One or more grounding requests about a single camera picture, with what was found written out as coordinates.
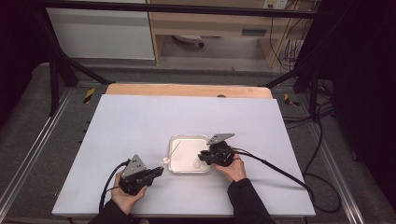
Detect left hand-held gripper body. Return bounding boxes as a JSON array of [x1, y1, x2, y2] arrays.
[[119, 154, 156, 196]]

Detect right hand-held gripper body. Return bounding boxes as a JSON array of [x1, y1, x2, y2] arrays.
[[205, 133, 236, 167]]

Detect white rectangular tray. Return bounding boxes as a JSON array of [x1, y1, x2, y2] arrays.
[[167, 133, 213, 175]]

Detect thin bamboo skewer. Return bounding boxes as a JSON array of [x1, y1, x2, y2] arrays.
[[161, 140, 182, 169]]

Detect person's right hand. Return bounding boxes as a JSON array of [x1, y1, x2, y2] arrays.
[[213, 153, 248, 183]]

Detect person's left hand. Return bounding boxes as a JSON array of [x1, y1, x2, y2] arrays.
[[110, 172, 149, 216]]

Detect wooden table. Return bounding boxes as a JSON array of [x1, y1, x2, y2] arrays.
[[105, 82, 274, 100]]

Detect chair base with caster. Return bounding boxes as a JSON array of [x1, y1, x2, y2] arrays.
[[172, 34, 205, 49]]

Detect black metal stand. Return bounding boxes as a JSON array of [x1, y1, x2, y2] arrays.
[[263, 18, 332, 119], [33, 8, 116, 117]]

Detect light wooden desk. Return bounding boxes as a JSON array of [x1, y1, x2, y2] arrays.
[[146, 0, 316, 68]]

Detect white cabinet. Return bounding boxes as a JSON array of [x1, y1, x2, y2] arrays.
[[46, 7, 156, 61]]

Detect dark curtain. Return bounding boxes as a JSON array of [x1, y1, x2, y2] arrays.
[[316, 0, 396, 204], [0, 0, 50, 127]]

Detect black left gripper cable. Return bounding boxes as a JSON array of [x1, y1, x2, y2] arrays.
[[98, 159, 131, 215]]

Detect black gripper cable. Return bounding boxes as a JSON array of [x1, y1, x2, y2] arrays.
[[230, 147, 343, 215], [98, 159, 131, 215]]

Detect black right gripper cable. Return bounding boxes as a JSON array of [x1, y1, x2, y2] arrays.
[[230, 147, 343, 215]]

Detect black floor cables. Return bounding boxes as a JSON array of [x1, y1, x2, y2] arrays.
[[281, 102, 335, 175]]

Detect aluminium floor rail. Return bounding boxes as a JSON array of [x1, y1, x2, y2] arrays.
[[310, 122, 366, 224], [0, 88, 75, 213]]

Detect hanging black cables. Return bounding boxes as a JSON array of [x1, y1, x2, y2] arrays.
[[268, 8, 313, 72]]

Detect black metal frame bar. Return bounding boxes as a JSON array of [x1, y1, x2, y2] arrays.
[[36, 0, 319, 20]]

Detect white wall socket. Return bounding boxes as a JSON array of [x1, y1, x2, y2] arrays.
[[262, 0, 290, 10]]

